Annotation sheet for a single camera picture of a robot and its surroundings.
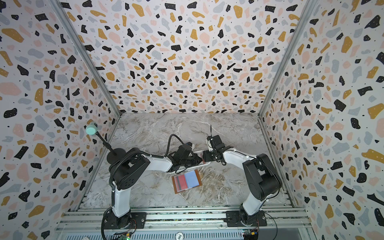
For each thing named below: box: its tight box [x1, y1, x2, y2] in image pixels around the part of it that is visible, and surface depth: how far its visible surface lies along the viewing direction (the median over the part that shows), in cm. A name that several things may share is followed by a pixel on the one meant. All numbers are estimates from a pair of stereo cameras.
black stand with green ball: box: [85, 121, 127, 166], surface depth 96 cm
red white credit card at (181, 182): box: [174, 174, 189, 192], surface depth 87 cm
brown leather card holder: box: [171, 169, 203, 194], surface depth 88 cm
